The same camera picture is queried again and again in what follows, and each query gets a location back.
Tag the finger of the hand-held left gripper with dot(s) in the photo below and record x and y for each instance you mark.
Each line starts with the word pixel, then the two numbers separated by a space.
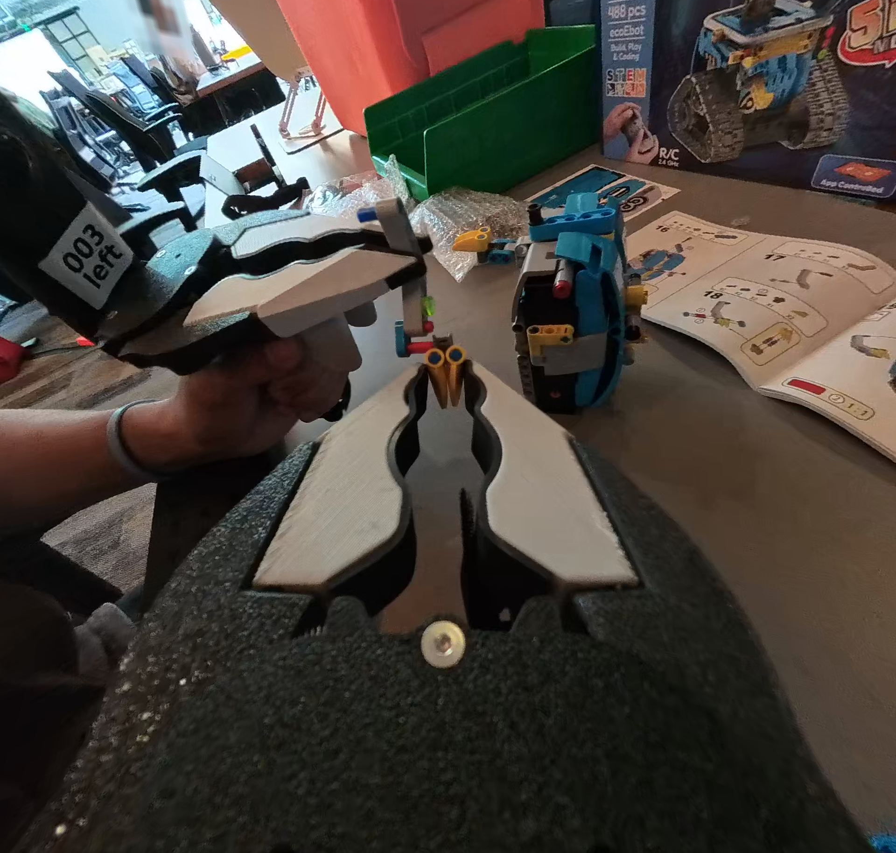
pixel 315 286
pixel 294 233

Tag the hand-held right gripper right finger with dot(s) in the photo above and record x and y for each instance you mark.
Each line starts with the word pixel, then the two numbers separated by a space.
pixel 553 510

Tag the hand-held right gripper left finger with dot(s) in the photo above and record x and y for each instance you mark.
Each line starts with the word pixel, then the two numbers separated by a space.
pixel 336 510

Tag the grey angled beam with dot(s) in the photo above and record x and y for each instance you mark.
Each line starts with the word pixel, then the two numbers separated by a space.
pixel 402 226

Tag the yellow claw brick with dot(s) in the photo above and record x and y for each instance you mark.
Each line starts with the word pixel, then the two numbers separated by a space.
pixel 437 377
pixel 456 373

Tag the grey blue brick robot model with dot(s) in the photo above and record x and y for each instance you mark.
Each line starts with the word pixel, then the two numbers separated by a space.
pixel 560 321

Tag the person's left hand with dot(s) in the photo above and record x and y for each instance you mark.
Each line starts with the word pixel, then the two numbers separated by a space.
pixel 238 405

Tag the bubble wrap bag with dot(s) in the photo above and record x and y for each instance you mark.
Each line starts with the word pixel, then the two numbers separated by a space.
pixel 469 216
pixel 350 191

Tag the row of black office chairs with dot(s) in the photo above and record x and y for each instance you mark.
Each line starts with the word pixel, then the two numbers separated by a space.
pixel 91 117

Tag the black office chair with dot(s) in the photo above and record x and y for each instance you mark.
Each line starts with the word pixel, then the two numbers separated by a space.
pixel 161 167

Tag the red bag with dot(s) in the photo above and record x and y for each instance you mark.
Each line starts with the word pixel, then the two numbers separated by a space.
pixel 10 359

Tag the orange storage box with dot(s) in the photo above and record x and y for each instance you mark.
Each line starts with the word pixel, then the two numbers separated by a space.
pixel 350 26

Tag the green plastic bin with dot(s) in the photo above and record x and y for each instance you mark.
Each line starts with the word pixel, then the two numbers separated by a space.
pixel 490 145

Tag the metal laptop stand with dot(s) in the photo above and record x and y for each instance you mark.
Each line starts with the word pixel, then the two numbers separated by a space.
pixel 245 19

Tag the grey wristband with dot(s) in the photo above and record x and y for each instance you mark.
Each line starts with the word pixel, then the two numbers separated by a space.
pixel 119 440

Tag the sticker sheet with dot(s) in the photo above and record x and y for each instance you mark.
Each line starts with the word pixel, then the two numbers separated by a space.
pixel 595 184

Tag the instruction booklet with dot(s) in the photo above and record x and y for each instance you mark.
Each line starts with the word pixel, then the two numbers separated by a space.
pixel 770 293

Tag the person's brown clothing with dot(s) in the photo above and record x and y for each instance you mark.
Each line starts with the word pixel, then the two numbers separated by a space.
pixel 42 692

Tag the dark blue robot kit box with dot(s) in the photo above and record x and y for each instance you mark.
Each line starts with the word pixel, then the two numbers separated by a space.
pixel 770 61

